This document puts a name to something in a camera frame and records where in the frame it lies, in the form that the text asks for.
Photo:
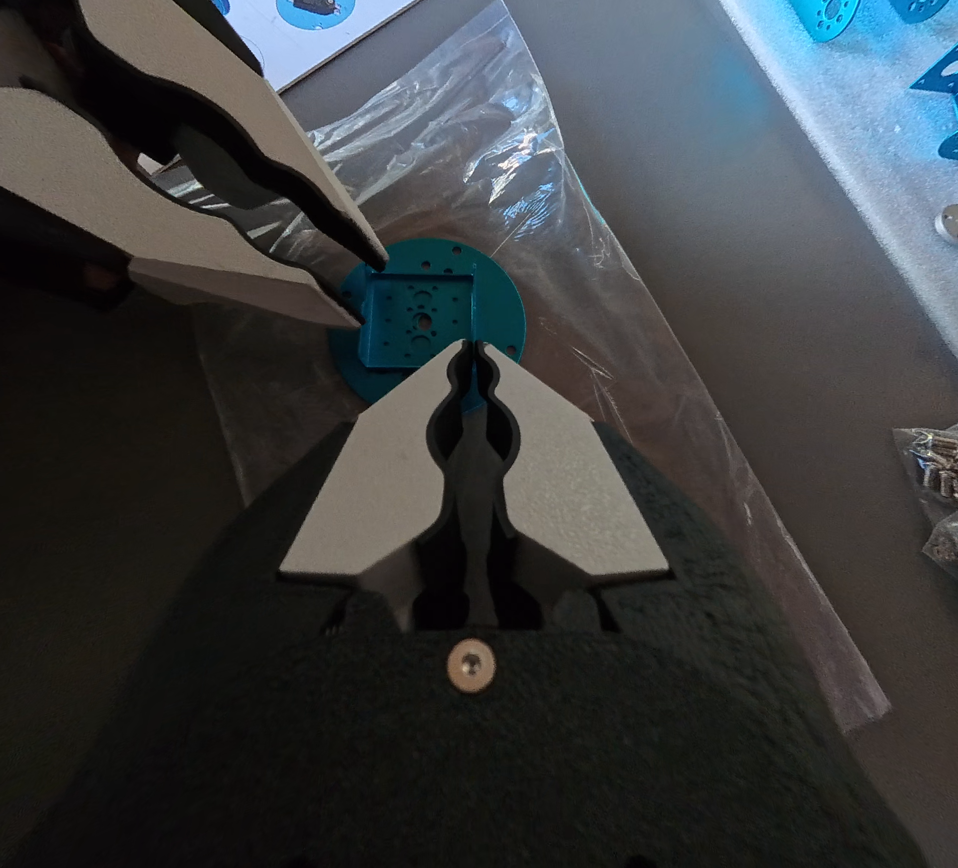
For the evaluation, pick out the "blue round base plate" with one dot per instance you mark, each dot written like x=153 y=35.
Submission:
x=501 y=314

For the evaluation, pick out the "large clear plastic bag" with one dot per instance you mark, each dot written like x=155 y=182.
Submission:
x=636 y=434

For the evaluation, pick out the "grey desk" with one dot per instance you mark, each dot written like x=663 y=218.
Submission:
x=748 y=359

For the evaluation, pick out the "white foam sheet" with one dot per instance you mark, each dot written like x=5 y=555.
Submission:
x=823 y=134

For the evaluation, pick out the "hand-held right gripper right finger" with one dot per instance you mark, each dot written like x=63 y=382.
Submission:
x=584 y=508

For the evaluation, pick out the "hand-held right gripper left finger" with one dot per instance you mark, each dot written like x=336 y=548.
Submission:
x=367 y=508

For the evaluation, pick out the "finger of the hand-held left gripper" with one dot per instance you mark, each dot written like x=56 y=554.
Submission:
x=112 y=209
x=172 y=37

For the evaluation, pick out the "blue square servo bracket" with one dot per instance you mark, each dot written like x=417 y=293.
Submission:
x=456 y=329

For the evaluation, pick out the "silver round flange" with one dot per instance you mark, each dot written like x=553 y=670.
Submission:
x=947 y=224

